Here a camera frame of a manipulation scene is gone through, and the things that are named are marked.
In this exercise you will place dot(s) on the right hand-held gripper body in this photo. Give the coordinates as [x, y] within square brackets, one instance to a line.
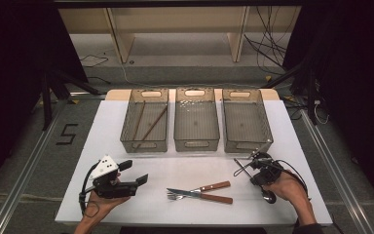
[271, 170]

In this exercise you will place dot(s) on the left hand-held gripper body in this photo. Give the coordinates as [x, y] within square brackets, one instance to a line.
[107, 188]

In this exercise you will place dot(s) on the steel spoon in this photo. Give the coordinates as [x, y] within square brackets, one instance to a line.
[269, 197]

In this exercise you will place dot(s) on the smoky clear plastic bin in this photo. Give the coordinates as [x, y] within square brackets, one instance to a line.
[146, 125]
[196, 125]
[246, 126]

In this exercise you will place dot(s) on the person's left hand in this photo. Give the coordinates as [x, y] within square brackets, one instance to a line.
[97, 206]

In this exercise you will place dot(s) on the person's right hand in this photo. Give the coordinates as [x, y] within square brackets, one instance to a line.
[292, 191]

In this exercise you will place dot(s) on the black metal stand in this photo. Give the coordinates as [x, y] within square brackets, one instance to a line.
[47, 104]
[311, 94]

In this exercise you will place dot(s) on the black curtain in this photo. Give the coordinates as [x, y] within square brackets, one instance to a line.
[13, 65]
[360, 81]

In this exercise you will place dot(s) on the beige wooden shelf unit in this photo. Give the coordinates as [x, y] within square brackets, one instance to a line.
[123, 39]

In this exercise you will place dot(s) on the aluminium floor rail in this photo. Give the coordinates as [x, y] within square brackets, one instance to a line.
[22, 182]
[334, 169]

